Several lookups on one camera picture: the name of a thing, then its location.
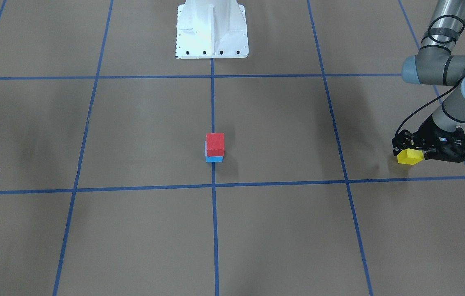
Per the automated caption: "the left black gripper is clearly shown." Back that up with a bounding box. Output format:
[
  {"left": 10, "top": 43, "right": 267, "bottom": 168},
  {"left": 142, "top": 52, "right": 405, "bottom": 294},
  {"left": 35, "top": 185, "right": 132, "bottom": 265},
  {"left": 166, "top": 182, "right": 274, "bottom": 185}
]
[{"left": 419, "top": 116, "right": 458, "bottom": 142}]

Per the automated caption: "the yellow cube block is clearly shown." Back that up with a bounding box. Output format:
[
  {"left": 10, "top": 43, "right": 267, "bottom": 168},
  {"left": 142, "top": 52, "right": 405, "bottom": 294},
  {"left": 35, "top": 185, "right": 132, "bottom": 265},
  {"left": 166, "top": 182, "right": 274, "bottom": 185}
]
[{"left": 396, "top": 149, "right": 425, "bottom": 165}]

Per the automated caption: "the red cube block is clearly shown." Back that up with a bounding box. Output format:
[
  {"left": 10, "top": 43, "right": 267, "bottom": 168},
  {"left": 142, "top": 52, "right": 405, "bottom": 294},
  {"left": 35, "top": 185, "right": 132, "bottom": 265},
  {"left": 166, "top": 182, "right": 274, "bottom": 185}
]
[{"left": 205, "top": 133, "right": 225, "bottom": 157}]

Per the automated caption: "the blue cube block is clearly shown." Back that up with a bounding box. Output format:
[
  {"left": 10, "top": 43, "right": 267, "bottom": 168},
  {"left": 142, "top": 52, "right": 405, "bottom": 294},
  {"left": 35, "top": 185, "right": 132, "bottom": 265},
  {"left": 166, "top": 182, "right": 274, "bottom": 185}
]
[{"left": 204, "top": 142, "right": 225, "bottom": 163}]

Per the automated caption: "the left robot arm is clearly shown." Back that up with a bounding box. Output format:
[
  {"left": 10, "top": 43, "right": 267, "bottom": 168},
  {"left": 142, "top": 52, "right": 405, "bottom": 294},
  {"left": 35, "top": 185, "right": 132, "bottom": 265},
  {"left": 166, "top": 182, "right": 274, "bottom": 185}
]
[{"left": 402, "top": 0, "right": 465, "bottom": 133}]

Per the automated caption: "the brown paper table cover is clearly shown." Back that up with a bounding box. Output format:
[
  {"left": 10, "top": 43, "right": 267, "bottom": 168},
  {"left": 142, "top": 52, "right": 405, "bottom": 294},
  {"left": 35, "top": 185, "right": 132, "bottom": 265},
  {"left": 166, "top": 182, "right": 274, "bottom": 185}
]
[{"left": 0, "top": 0, "right": 465, "bottom": 296}]

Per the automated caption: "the white camera stand post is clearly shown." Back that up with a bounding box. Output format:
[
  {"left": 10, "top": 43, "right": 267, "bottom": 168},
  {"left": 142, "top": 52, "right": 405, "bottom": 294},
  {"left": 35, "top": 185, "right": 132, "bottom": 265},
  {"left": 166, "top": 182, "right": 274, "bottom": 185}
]
[{"left": 175, "top": 0, "right": 249, "bottom": 59}]

